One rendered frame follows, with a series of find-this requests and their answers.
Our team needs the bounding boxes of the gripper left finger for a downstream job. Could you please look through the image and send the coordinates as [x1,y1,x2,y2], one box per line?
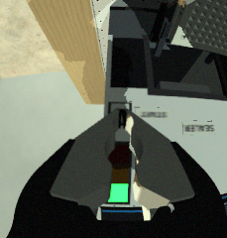
[6,108,122,238]

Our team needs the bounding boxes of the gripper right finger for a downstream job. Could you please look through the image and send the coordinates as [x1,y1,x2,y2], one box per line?
[122,108,227,238]

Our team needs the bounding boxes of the cream well plate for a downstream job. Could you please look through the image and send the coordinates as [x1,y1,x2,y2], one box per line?
[168,0,227,57]

